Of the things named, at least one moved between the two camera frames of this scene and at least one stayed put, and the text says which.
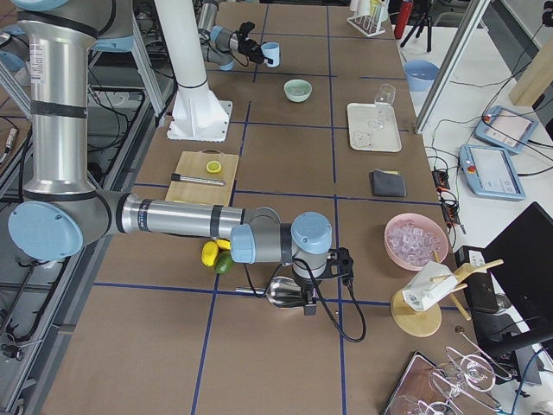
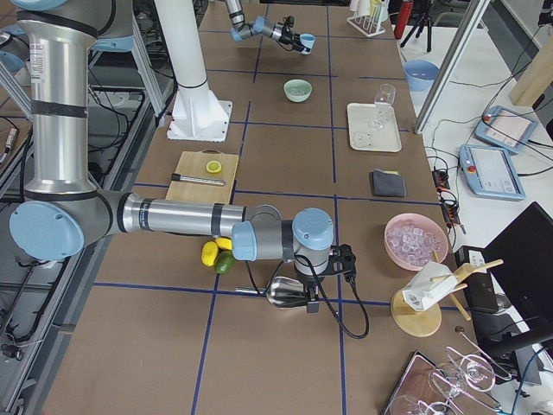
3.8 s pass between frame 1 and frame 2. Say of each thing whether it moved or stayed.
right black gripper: stayed
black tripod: stayed
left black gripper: moved
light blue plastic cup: moved
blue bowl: stayed
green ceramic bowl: stayed
